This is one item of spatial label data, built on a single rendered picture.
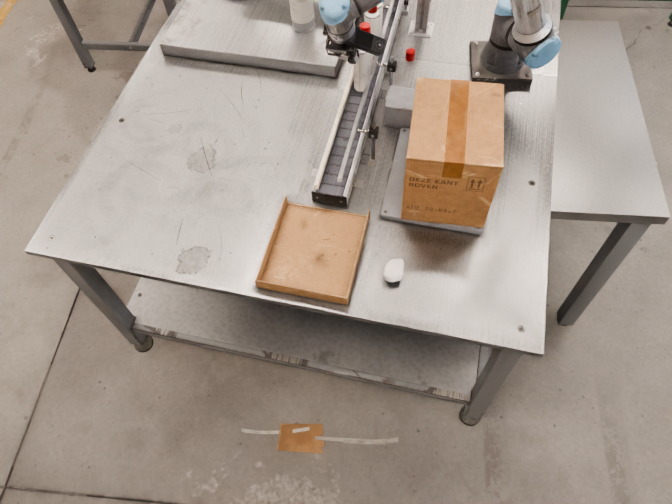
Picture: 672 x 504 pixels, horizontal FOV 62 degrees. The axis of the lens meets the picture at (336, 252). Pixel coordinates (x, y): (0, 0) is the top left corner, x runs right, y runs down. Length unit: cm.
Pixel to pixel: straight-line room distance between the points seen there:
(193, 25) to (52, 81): 165
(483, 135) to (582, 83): 74
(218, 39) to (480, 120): 110
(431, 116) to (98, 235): 103
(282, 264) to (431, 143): 53
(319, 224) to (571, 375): 128
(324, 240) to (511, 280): 54
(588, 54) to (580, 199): 67
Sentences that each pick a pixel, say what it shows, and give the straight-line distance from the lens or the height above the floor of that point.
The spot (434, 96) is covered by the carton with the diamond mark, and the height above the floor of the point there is 112.
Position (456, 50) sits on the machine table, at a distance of 221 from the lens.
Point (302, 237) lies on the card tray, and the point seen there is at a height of 83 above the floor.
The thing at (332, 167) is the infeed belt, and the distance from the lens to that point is 173.
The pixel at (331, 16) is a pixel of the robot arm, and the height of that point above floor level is 135.
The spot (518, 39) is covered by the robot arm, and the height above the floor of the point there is 107.
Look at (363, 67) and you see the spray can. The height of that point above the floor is 99.
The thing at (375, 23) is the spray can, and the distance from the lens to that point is 200.
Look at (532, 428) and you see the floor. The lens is 236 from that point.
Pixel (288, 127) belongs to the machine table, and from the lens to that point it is 192.
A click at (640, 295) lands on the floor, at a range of 274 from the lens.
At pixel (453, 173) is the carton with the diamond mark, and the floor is 108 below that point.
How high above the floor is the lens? 220
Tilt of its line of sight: 58 degrees down
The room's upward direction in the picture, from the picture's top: 5 degrees counter-clockwise
